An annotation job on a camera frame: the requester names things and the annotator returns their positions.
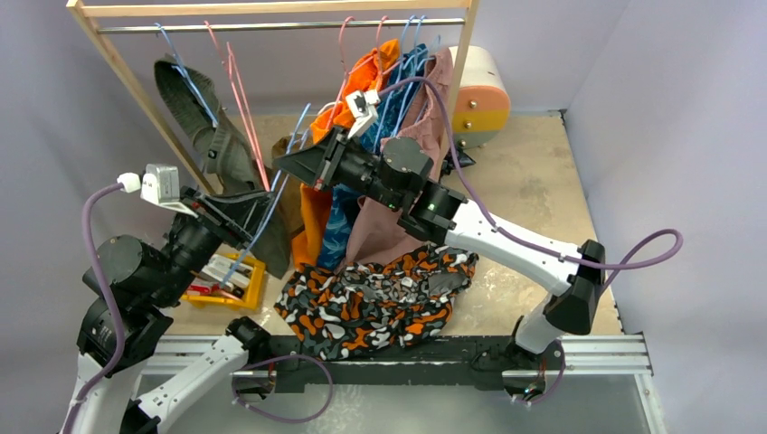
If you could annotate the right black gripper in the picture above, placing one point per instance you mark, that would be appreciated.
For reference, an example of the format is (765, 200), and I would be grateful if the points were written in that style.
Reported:
(329, 163)

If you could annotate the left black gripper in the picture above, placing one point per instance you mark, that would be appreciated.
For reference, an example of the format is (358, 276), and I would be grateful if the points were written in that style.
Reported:
(233, 217)

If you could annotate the blue wire hanger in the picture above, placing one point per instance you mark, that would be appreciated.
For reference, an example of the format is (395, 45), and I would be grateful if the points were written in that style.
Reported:
(296, 142)
(179, 66)

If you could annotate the camouflage orange black shorts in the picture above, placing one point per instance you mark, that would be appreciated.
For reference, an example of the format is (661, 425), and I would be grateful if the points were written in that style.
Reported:
(367, 307)

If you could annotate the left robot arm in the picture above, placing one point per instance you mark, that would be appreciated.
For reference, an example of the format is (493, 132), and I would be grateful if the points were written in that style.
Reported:
(134, 283)

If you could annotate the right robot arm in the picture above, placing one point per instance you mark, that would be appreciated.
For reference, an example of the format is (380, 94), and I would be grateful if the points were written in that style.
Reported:
(399, 179)

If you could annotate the olive green shorts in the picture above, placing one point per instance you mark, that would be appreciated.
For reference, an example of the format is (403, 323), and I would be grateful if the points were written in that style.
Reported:
(225, 151)

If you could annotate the pink shorts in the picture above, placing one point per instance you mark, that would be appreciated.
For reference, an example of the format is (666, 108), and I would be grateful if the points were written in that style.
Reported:
(376, 236)

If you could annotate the pink hanger holding orange shorts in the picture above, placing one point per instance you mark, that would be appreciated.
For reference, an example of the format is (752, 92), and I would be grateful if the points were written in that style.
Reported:
(347, 72)

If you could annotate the blue patterned shorts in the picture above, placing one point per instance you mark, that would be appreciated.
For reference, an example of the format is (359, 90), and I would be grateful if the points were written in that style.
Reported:
(343, 213)

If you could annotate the blue hanger holding pink shorts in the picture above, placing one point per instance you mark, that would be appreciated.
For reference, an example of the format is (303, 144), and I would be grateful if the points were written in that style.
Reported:
(419, 66)

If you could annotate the white stapler in bin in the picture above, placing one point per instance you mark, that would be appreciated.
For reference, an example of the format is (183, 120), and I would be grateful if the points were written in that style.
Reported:
(227, 272)

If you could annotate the yellow plastic bin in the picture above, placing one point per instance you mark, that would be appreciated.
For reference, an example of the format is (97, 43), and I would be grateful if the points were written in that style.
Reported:
(203, 292)

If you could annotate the metal hanging rod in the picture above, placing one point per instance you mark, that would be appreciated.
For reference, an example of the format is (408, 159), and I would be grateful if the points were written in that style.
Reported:
(199, 28)

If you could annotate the white orange yellow drawer cabinet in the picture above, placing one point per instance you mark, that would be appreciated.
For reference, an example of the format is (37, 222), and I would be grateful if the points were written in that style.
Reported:
(483, 105)

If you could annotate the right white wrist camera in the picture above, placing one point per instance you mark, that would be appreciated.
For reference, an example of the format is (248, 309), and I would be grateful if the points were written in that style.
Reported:
(363, 107)

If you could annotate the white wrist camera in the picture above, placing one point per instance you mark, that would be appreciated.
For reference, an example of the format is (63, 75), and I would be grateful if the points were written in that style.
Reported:
(159, 184)
(363, 107)

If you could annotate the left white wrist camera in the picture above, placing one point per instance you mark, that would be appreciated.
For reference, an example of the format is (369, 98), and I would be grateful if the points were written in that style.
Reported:
(159, 184)

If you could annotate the pink wire hanger left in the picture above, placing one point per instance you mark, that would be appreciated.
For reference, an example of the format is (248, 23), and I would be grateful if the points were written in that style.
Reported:
(229, 63)

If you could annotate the wooden clothes rack frame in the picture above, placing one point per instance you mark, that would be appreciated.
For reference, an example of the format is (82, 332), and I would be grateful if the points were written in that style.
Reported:
(86, 17)

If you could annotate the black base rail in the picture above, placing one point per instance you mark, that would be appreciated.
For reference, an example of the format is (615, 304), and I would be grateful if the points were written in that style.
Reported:
(485, 362)

